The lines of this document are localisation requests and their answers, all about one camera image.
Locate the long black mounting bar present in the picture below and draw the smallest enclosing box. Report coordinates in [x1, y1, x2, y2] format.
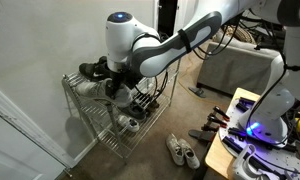
[221, 135, 258, 164]
[227, 127, 248, 139]

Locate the chrome wire shelf rack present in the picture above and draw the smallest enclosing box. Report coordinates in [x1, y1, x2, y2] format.
[61, 58, 183, 160]

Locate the black clamp with orange tip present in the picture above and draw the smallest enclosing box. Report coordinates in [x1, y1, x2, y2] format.
[200, 123, 221, 133]
[212, 105, 231, 122]
[207, 112, 229, 129]

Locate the dark low-top shoe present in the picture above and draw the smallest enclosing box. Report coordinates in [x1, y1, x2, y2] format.
[119, 100, 148, 123]

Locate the brown woven basket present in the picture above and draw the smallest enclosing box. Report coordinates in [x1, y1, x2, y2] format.
[212, 25, 258, 46]

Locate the white shoe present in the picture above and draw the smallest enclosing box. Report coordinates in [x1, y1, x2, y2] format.
[116, 114, 141, 133]

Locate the brown sandal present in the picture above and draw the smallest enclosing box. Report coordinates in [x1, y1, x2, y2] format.
[146, 99, 161, 113]

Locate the black Nike sneaker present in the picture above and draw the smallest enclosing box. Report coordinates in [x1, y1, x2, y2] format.
[78, 55, 114, 83]

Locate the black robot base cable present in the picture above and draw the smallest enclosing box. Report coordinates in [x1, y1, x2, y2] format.
[244, 61, 288, 136]

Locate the plain white door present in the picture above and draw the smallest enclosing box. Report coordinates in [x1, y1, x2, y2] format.
[0, 80, 78, 180]

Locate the black striped slide sandal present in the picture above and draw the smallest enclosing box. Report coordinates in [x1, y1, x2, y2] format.
[133, 91, 158, 108]

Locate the small black mounting bracket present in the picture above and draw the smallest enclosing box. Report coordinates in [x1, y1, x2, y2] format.
[235, 101, 252, 113]
[238, 95, 257, 105]

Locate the orange extension cable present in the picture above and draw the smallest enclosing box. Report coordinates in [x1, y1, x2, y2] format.
[178, 56, 211, 101]

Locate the white VR controller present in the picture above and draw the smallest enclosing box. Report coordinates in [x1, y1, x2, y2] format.
[231, 143, 269, 180]

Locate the light grey running shoe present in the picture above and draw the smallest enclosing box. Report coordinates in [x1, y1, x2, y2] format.
[178, 138, 202, 170]
[165, 133, 186, 167]

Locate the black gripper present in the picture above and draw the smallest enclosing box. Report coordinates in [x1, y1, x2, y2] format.
[106, 68, 139, 100]

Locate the black velcro strap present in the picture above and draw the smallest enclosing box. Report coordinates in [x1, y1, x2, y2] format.
[177, 28, 193, 54]

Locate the grey sofa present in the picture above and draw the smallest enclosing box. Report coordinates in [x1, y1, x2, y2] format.
[196, 39, 283, 98]

